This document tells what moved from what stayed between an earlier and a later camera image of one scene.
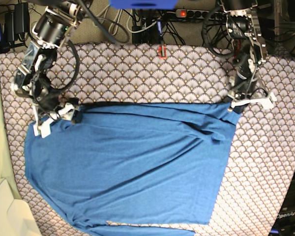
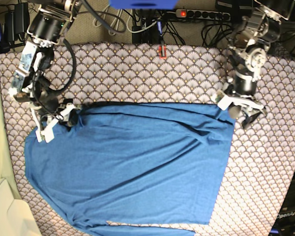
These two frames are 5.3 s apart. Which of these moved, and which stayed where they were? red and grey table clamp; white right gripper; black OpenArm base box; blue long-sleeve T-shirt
Moved: white right gripper
Stayed: red and grey table clamp; black OpenArm base box; blue long-sleeve T-shirt
